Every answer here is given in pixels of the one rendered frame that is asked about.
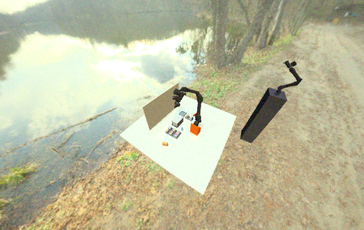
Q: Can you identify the tan flat board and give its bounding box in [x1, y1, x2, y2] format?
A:
[142, 82, 179, 130]

